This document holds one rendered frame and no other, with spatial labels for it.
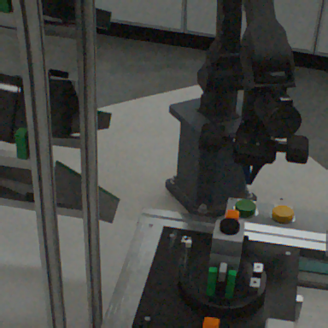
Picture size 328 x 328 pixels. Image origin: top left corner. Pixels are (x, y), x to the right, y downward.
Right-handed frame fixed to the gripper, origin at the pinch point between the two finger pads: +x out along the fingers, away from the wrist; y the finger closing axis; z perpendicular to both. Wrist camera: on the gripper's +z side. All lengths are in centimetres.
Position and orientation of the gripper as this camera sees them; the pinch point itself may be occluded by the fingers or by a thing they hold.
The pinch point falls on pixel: (251, 167)
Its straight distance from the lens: 119.1
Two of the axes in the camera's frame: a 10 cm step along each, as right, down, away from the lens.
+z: -1.2, 6.0, -7.9
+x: -0.8, 7.9, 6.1
